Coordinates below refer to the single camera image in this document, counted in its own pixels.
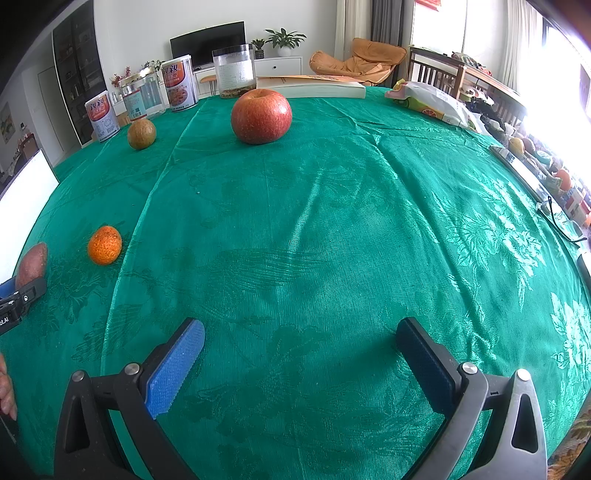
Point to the red floral cloth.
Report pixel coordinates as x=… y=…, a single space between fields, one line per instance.
x=572 y=454

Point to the orange lounge chair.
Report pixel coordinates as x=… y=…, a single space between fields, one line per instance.
x=364 y=60

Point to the leafy potted plant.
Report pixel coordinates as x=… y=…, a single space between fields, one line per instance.
x=152 y=65

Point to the white television cabinet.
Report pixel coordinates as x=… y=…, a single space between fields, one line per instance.
x=277 y=64

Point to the small potted plant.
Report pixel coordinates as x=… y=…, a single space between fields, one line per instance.
x=258 y=48

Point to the plastic jar black lid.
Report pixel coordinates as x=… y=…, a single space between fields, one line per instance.
x=234 y=69

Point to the person's left hand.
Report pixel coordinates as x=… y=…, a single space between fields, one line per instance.
x=7 y=387

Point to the red flower arrangement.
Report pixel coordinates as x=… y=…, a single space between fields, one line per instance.
x=123 y=76

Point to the small tin can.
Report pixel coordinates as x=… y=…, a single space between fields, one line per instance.
x=100 y=117

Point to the purple sweet potato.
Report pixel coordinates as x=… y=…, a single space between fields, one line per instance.
x=31 y=264

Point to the white foam box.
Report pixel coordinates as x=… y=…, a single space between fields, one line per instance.
x=27 y=203

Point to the eyeglasses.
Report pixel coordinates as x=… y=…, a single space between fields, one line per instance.
x=565 y=224

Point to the thick book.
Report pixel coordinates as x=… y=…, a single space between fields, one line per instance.
x=318 y=87

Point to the flat screen television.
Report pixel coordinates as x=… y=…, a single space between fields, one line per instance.
x=207 y=44

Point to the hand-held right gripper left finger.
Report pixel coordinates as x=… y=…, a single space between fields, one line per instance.
x=175 y=369

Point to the green tablecloth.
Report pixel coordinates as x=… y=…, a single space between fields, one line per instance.
x=323 y=254

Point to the wooden railing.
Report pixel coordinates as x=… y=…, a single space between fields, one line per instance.
x=438 y=69

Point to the large potted plant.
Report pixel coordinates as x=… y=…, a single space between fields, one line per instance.
x=286 y=39

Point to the glass jar gold lid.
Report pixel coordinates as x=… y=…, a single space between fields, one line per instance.
x=142 y=98

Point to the red wall hanging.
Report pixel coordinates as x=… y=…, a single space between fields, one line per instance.
x=427 y=3

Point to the plastic snack bag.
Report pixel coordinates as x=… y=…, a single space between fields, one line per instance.
x=434 y=104

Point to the small orange tangerine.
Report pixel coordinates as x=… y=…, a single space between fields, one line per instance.
x=105 y=245

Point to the dark cloth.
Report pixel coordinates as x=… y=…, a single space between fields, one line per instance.
x=466 y=59

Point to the dark display cabinet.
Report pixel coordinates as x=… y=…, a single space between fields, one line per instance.
x=76 y=69

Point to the tall red label can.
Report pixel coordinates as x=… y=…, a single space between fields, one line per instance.
x=180 y=85

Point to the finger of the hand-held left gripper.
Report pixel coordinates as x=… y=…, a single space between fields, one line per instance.
x=5 y=288
x=30 y=291

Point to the greenish orange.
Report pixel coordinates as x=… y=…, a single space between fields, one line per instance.
x=141 y=134

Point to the white curtain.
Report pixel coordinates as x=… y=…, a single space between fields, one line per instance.
x=513 y=41

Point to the framed wall picture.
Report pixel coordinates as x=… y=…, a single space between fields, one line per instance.
x=6 y=122

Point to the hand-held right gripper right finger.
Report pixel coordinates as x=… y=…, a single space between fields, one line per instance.
x=425 y=367

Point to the red apple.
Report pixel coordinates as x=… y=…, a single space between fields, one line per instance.
x=261 y=116

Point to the grey curtain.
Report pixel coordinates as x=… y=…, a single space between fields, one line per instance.
x=388 y=21

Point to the pile of toys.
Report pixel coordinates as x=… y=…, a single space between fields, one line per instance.
x=549 y=166

